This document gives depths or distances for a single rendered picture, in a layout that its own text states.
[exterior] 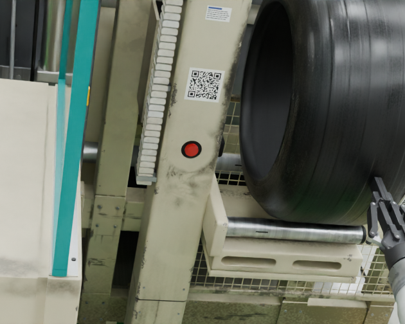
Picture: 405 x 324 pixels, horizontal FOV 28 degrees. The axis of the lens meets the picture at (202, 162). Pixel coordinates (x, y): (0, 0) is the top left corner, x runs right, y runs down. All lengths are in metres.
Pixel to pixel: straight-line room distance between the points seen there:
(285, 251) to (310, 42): 0.51
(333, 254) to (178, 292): 0.40
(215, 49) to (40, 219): 0.67
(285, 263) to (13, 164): 0.83
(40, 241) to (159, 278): 0.90
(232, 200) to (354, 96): 0.63
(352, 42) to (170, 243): 0.66
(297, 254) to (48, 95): 0.72
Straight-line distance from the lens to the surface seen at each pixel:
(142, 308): 2.04
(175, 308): 2.05
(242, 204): 2.10
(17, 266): 1.06
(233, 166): 2.06
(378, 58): 1.62
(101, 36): 2.48
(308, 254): 1.89
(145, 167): 1.81
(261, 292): 2.62
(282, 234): 1.86
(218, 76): 1.70
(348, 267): 1.94
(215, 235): 1.78
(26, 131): 1.35
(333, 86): 1.58
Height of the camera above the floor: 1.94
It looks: 30 degrees down
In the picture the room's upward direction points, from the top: 12 degrees clockwise
